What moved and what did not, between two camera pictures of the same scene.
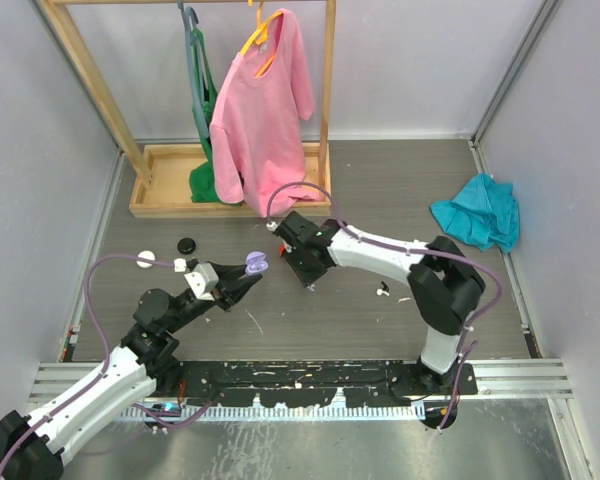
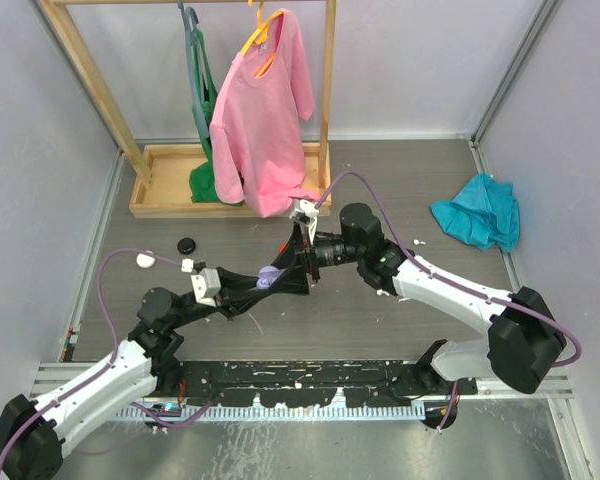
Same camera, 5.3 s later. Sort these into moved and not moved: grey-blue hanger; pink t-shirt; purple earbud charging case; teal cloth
Moved: purple earbud charging case
Not moved: pink t-shirt; teal cloth; grey-blue hanger
